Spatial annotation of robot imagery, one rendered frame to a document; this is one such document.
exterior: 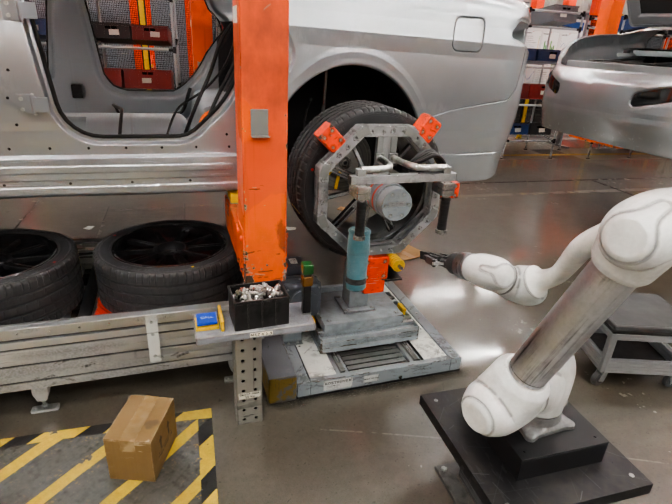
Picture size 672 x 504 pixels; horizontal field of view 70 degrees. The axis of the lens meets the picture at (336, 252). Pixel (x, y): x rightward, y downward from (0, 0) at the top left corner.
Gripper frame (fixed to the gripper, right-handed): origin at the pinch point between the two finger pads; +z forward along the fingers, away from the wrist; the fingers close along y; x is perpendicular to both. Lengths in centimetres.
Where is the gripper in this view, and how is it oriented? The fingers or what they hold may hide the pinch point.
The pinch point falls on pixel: (426, 255)
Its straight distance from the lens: 180.8
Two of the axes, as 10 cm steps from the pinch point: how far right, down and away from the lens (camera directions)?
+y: -9.2, 1.1, -3.8
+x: 0.5, 9.8, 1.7
